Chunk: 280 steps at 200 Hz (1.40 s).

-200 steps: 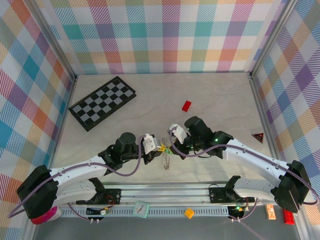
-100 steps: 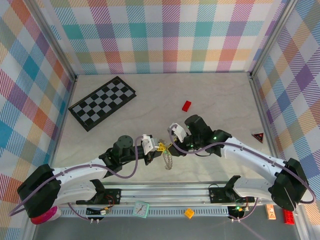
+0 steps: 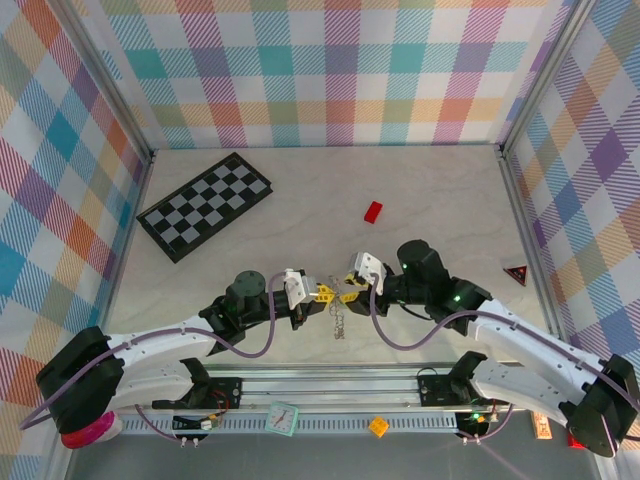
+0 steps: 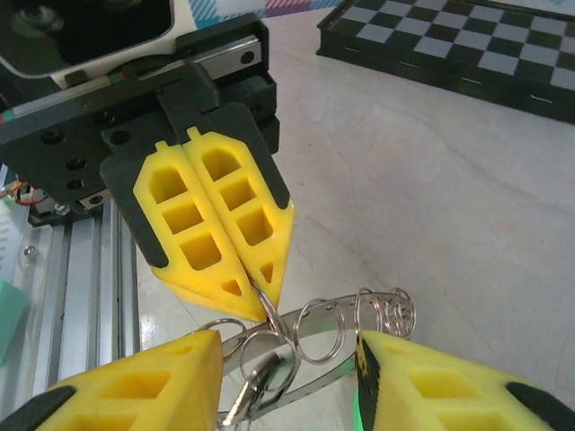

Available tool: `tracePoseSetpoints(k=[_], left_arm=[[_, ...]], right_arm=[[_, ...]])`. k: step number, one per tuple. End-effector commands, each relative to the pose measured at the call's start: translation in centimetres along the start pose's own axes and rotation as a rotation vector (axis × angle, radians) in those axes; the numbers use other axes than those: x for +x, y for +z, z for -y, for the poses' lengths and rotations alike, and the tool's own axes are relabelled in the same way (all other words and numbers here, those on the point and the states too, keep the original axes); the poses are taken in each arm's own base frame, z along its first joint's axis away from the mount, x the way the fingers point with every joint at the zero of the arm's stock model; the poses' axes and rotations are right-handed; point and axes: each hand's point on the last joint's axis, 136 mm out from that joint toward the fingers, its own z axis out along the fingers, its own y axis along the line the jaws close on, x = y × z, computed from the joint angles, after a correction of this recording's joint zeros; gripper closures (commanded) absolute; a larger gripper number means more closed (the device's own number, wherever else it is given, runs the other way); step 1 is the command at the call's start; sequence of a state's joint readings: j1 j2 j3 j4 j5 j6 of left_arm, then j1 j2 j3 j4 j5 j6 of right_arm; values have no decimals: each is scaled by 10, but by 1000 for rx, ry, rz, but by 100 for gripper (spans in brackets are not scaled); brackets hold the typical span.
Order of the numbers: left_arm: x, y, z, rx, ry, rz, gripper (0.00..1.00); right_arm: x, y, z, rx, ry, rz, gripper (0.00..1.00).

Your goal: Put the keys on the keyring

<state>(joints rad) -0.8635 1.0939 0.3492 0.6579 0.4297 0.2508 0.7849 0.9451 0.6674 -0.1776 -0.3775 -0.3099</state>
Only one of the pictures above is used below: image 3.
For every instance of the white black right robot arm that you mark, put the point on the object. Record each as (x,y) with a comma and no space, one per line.
(525,340)

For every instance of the small red toy brick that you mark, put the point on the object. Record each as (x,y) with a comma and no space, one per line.
(373,212)

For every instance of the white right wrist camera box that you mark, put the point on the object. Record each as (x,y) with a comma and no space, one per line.
(370,265)

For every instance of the yellow toy brick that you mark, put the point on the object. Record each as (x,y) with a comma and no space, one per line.
(378,426)

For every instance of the aluminium extrusion rail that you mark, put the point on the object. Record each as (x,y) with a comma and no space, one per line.
(325,387)

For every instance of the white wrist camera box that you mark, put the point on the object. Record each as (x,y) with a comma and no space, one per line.
(370,265)
(295,290)

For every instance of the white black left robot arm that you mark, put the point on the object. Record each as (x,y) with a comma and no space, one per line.
(165,345)

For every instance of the aluminium side rail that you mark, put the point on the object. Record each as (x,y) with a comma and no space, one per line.
(536,250)
(124,250)

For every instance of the large red toy brick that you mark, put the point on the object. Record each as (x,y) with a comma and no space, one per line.
(576,442)

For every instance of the aluminium frame post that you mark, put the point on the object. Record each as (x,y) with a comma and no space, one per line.
(110,90)
(545,75)

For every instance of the teal square clock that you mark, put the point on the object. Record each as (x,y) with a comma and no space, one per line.
(282,420)

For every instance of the grey keyring holder with rings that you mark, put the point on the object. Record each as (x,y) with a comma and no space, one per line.
(339,327)

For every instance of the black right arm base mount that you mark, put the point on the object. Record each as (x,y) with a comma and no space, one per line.
(435,390)

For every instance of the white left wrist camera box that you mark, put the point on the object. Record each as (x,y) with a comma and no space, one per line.
(295,290)

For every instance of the black grey chessboard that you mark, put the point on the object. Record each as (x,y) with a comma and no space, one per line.
(205,207)

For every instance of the small black controller board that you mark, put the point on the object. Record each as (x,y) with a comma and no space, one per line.
(475,425)
(187,424)

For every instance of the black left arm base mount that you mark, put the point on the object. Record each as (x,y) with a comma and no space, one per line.
(225,392)

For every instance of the pink round bowl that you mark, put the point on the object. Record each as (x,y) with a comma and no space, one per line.
(87,439)

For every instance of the black red triangle badge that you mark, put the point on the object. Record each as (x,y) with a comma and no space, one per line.
(517,274)

